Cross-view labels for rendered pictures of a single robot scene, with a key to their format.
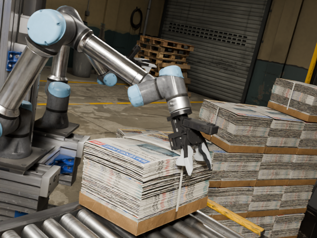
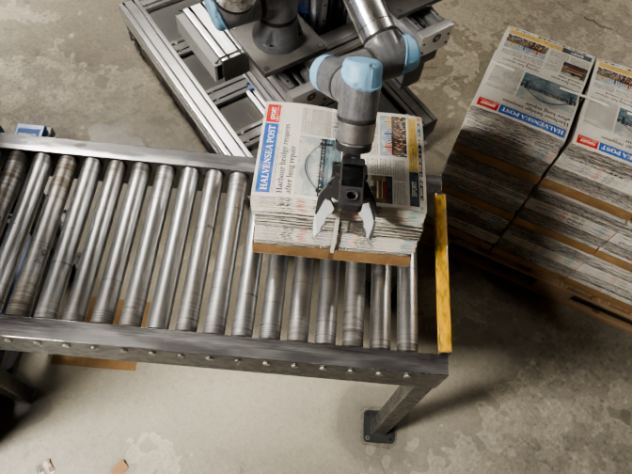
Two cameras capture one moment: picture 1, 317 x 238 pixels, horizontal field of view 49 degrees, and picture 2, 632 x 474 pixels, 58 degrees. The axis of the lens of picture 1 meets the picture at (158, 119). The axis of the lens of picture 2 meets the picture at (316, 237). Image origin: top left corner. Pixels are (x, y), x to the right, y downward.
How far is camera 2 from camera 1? 1.06 m
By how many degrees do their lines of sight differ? 59
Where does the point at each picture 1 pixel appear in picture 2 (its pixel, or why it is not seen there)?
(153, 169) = (270, 202)
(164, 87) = (336, 92)
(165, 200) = (308, 236)
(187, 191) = (356, 240)
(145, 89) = (321, 79)
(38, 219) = (203, 165)
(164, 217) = (305, 251)
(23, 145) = (278, 38)
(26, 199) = not seen: hidden behind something
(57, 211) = (231, 164)
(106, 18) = not seen: outside the picture
